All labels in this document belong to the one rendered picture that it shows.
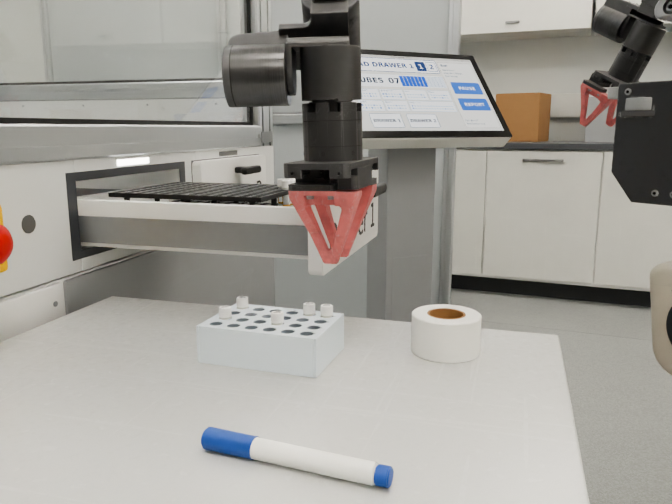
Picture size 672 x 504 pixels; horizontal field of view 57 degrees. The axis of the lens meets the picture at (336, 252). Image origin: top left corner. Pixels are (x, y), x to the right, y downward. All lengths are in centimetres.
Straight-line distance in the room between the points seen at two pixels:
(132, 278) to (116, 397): 42
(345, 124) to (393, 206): 118
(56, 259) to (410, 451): 54
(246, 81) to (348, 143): 11
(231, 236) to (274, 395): 27
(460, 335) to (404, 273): 120
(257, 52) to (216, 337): 27
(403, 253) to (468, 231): 202
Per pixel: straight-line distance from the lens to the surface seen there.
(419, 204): 179
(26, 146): 81
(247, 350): 60
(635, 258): 376
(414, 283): 183
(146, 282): 101
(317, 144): 58
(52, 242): 84
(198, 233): 78
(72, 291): 87
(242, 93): 59
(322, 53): 58
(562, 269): 377
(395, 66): 180
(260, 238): 74
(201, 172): 111
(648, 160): 93
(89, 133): 89
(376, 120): 162
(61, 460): 49
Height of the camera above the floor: 99
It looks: 11 degrees down
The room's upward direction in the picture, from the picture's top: straight up
